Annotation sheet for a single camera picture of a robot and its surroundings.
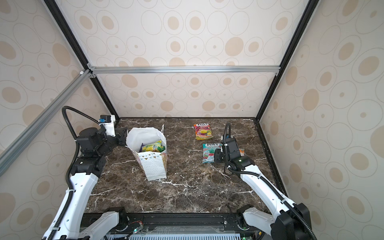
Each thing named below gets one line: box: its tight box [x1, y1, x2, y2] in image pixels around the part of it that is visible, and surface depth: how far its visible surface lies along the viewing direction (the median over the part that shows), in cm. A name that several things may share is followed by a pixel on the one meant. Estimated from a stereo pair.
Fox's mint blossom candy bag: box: [202, 143, 222, 164], surface depth 99 cm
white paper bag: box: [125, 124, 168, 181], surface depth 81 cm
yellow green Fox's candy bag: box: [142, 140, 166, 153], surface depth 84 cm
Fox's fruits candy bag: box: [193, 122, 214, 140], surface depth 111 cm
